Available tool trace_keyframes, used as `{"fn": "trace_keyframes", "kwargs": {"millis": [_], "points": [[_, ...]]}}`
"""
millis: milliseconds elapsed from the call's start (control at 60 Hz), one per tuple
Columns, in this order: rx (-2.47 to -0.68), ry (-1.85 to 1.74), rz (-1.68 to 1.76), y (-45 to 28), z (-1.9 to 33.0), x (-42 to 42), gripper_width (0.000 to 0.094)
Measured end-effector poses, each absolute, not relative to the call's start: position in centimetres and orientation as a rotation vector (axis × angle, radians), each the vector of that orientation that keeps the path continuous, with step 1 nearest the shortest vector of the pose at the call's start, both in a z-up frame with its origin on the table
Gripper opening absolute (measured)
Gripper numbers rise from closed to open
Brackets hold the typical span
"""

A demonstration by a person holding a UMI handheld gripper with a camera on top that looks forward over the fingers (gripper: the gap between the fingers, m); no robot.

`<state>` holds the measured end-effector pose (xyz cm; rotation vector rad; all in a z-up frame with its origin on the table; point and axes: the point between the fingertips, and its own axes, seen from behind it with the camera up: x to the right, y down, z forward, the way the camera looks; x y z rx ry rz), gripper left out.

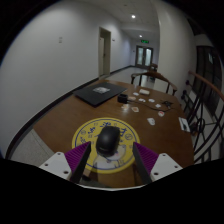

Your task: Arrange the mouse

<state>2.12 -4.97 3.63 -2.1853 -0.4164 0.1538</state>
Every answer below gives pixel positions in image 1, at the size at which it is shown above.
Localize black computer mouse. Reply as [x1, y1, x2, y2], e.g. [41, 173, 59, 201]
[95, 125, 122, 156]

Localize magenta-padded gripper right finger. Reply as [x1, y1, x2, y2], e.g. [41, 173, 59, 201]
[132, 141, 184, 185]

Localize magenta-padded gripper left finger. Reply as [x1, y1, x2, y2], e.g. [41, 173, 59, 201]
[39, 141, 92, 185]

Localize wooden armchair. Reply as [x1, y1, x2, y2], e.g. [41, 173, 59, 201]
[130, 69, 178, 97]

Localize black railing with wooden handrail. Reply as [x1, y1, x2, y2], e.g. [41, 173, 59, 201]
[180, 69, 224, 164]

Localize dark closed laptop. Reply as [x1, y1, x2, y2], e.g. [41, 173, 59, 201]
[73, 81, 128, 108]

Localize dark framed window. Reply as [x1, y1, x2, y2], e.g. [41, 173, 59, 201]
[194, 46, 221, 118]

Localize glass double door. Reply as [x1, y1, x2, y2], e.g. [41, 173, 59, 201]
[135, 45, 155, 68]

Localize black cable with plug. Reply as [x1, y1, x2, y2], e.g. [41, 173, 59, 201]
[168, 103, 189, 131]

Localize round yellow printed mouse pad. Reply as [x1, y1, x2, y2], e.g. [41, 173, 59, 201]
[71, 116, 141, 174]

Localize flat white packet box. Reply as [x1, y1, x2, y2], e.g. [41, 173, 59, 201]
[138, 88, 151, 96]

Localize black power adapter block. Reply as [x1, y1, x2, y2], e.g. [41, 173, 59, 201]
[117, 93, 129, 104]

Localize white paper sheet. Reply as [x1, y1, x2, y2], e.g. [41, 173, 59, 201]
[178, 116, 192, 133]

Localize white side door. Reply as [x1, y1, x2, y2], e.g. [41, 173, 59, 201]
[98, 27, 112, 78]

